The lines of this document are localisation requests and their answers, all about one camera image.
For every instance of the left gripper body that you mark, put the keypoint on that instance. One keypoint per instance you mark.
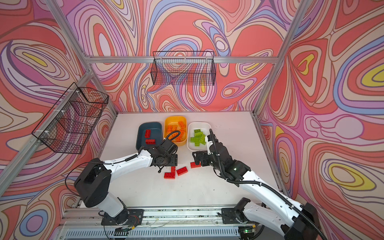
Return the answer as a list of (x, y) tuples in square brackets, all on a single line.
[(170, 161)]

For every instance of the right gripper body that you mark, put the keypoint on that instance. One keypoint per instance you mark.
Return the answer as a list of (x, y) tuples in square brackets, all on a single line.
[(208, 160)]

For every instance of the orange lego chassis plate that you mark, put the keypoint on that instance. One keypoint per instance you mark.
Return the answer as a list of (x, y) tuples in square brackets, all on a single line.
[(180, 137)]

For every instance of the long green lego brick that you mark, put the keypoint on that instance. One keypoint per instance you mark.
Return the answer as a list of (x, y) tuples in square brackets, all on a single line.
[(195, 139)]

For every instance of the orange lego brick bottom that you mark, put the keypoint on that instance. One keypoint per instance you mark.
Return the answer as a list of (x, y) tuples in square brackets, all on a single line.
[(169, 129)]

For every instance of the orange lego brick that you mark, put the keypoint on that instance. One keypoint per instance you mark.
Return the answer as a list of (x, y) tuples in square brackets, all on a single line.
[(169, 129), (182, 124)]

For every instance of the green lego brick top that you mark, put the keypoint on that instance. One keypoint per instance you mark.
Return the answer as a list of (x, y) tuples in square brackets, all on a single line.
[(199, 134)]

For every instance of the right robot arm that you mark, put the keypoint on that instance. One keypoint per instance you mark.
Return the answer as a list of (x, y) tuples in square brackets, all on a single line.
[(289, 218)]

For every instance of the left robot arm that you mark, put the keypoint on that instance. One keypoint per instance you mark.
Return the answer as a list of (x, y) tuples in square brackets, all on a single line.
[(94, 181)]

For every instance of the red lego brick bottom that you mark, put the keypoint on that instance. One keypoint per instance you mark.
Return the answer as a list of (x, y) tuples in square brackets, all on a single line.
[(169, 176)]

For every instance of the dark teal plastic bin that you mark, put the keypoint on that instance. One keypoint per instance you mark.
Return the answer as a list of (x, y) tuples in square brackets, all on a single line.
[(156, 133)]

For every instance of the yellow plastic bin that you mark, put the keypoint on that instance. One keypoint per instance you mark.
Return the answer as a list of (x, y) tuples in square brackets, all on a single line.
[(173, 120)]

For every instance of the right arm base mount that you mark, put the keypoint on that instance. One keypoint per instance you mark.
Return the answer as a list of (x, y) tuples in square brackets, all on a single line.
[(233, 216)]

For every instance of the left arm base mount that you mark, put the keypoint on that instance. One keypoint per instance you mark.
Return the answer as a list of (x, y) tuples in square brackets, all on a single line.
[(130, 217)]

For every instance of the black wire basket back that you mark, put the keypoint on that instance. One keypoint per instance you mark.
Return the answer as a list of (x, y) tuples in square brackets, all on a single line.
[(178, 68)]

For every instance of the black wire basket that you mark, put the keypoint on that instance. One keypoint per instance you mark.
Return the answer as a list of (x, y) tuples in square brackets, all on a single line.
[(178, 68), (74, 122)]

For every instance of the black wire basket left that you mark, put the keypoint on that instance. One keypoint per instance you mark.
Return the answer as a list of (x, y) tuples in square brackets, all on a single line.
[(74, 122)]

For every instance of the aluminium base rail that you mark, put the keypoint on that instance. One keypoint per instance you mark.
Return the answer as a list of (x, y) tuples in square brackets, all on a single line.
[(166, 223)]

